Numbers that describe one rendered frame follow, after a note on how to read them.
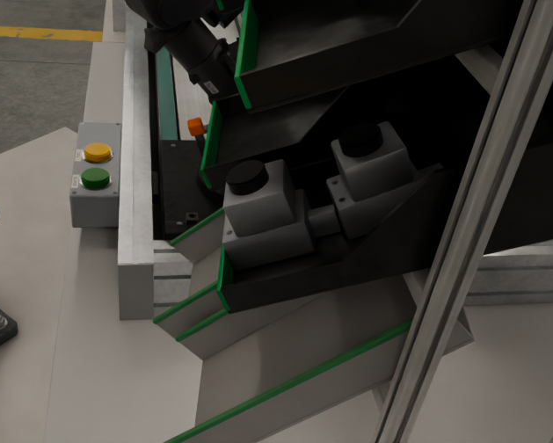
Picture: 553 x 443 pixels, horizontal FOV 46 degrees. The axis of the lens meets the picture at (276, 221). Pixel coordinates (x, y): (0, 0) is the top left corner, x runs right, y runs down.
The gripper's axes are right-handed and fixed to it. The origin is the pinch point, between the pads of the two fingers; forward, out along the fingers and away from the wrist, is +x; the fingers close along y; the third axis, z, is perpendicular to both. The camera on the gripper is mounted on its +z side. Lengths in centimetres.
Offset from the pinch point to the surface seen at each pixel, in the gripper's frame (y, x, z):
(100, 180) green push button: 0.3, -5.9, -23.2
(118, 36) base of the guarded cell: 79, 4, -29
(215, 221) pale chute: -20.8, -3.3, -7.1
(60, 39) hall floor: 277, 45, -112
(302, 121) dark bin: -27.2, -11.6, 8.9
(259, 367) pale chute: -41.3, -1.1, -6.5
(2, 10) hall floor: 315, 23, -138
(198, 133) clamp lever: -0.9, -3.5, -7.3
